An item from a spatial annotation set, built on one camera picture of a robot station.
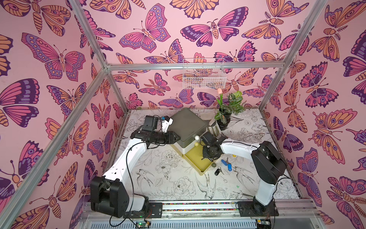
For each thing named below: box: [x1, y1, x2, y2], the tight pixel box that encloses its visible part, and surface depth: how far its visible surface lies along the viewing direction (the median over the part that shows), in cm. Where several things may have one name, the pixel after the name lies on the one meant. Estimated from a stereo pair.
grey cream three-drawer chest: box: [172, 107, 208, 154], surface depth 85 cm
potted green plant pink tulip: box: [213, 88, 245, 131], surface depth 92 cm
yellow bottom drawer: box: [184, 143, 214, 173], surface depth 92 cm
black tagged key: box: [214, 166, 225, 176], surface depth 89 cm
